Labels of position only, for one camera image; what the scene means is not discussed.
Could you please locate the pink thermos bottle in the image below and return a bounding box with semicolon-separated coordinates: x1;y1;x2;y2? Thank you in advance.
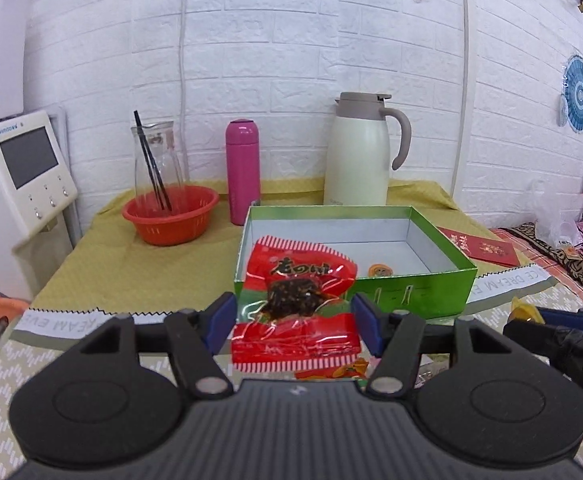
226;118;262;226

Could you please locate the green cardboard box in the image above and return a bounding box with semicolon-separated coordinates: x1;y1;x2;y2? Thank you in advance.
234;204;478;322

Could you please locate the white wall pipe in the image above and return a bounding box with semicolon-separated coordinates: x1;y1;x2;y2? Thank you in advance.
449;0;475;202

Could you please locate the red striped snack packet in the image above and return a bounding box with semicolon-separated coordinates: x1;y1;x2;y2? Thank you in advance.
232;235;363;374

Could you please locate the orange plaid cloth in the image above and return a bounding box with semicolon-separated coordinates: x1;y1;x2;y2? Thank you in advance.
489;227;555;277

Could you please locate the white wall cable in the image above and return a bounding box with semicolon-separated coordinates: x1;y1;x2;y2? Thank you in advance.
176;0;195;126

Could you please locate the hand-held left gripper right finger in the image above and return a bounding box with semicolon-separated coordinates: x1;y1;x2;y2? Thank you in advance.
351;292;509;403

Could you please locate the black chopstick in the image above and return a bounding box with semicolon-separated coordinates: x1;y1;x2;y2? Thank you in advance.
132;110;168;212
138;125;174;212

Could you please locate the flat orange snack packet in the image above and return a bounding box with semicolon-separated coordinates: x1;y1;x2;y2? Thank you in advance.
294;357;370;381

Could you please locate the red envelope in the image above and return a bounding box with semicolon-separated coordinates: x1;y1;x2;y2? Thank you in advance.
437;226;521;268

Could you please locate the glass carafe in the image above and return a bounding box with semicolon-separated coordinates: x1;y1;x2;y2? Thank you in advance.
130;120;190;198

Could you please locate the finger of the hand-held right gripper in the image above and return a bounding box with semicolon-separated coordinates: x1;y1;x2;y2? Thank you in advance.
534;305;583;333
502;318;583;363

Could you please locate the white appliance with screen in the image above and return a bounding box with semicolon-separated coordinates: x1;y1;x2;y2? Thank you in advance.
0;110;80;302

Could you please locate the small yellow snack packet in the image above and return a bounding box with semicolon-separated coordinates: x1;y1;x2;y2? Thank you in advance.
510;297;547;326

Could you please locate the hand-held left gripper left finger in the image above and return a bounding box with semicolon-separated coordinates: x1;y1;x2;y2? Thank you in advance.
74;292;238;401

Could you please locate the yellow tablecloth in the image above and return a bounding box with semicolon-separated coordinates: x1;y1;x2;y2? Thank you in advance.
32;176;537;322

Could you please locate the clear plastic bag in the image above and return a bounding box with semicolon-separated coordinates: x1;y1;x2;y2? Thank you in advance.
526;180;583;249

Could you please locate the cream thermal carafe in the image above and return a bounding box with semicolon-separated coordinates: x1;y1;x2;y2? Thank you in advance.
323;91;412;207

